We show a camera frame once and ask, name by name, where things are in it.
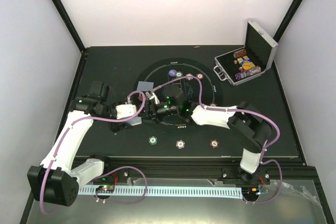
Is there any dealt card seat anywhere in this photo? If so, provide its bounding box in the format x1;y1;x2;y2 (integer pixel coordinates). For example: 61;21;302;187
137;81;154;92

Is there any green chip stack front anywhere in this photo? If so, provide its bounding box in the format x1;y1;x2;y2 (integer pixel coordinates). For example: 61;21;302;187
149;136;157;145

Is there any blue chip stack front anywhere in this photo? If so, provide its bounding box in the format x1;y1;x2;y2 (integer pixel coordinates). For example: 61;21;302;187
176;140;185;149

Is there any purple small blind button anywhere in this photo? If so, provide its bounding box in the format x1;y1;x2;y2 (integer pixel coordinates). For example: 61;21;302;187
168;69;177;77

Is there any green chips top seat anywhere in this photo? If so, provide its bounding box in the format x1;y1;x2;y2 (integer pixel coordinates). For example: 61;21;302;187
175;71;183;78

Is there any blue chips top seat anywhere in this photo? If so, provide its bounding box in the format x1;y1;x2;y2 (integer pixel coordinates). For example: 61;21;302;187
186;73;193;81

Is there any brown chips top seat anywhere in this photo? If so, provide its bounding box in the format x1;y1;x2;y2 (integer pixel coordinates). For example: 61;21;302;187
196;73;204;80

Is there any brown chip stack front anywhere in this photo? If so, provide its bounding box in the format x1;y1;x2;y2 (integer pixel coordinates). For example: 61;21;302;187
210;140;219;148

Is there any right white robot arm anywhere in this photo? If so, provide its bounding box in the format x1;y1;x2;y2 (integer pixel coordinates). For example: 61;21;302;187
140;84;276;184

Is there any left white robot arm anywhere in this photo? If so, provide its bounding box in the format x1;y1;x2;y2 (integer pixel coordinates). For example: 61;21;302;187
27;82;137;212

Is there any round black poker mat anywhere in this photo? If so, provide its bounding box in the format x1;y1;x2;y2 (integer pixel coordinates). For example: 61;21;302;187
134;58;223;135

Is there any purple chip row in case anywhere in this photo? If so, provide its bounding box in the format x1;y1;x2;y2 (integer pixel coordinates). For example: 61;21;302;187
235;71;248;81

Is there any aluminium poker case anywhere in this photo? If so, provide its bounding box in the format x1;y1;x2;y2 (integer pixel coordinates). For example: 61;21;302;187
213;20;278;86

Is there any blue playing card box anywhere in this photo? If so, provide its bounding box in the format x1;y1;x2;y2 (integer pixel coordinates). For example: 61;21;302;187
237;56;255;70

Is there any orange big blind button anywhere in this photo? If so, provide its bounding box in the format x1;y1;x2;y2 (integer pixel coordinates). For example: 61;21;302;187
243;62;251;69

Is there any orange chip row in case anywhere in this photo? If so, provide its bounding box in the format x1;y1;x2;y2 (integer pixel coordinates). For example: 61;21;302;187
234;49;247;58

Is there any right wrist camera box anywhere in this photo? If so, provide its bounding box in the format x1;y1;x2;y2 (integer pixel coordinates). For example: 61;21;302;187
145;91;160;104

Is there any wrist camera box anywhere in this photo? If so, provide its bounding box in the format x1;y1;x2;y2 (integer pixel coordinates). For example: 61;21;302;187
145;91;160;104
116;104;137;120

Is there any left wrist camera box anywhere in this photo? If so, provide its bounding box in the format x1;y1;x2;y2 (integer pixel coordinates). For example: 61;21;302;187
116;104;137;120

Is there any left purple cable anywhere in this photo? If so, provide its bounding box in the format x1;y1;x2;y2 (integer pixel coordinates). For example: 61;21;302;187
39;90;148;215

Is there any purple cable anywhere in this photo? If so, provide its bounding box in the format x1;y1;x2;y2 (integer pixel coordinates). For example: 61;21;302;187
151;76;283;205
39;90;148;215

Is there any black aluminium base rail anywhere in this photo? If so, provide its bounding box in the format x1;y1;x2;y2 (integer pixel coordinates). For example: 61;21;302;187
102;155;320;185

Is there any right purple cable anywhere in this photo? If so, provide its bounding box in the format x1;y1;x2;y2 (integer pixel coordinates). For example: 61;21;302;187
151;76;283;205

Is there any white slotted cable duct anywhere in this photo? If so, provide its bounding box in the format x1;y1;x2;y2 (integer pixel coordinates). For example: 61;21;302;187
78;185;243;199

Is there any left black frame post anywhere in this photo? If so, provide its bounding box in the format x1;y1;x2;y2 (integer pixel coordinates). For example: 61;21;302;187
51;0;86;52

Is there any black frame post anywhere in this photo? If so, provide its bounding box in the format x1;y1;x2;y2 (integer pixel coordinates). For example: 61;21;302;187
273;0;303;42
51;0;86;52

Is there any right black frame post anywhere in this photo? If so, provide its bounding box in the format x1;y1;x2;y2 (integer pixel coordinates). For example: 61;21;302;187
273;0;303;42

